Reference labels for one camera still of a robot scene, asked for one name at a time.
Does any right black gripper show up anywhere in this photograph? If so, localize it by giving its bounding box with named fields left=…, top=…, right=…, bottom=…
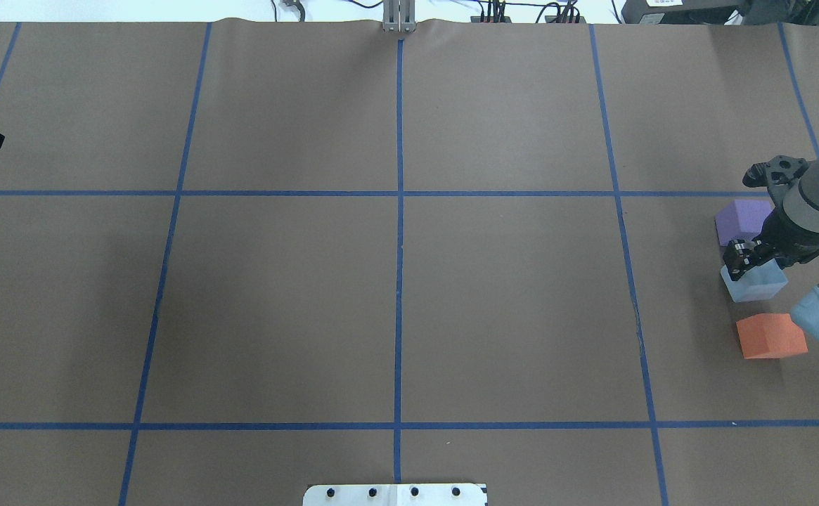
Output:
left=727, top=156, right=819, bottom=276

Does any light blue foam block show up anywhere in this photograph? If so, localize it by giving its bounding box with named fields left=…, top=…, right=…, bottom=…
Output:
left=720, top=260, right=789, bottom=302

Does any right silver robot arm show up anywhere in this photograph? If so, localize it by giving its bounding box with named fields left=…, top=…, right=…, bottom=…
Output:
left=720, top=156, right=819, bottom=342

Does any purple foam block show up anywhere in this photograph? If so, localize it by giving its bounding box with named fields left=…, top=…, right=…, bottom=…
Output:
left=714, top=199, right=773, bottom=247

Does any orange foam block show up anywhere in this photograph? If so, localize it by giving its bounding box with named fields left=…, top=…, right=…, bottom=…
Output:
left=735, top=313, right=808, bottom=360

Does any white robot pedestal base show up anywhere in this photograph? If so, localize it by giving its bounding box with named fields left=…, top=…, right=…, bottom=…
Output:
left=302, top=483, right=489, bottom=505

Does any aluminium frame post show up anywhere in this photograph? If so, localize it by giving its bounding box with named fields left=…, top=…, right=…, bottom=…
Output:
left=382, top=0, right=418, bottom=33

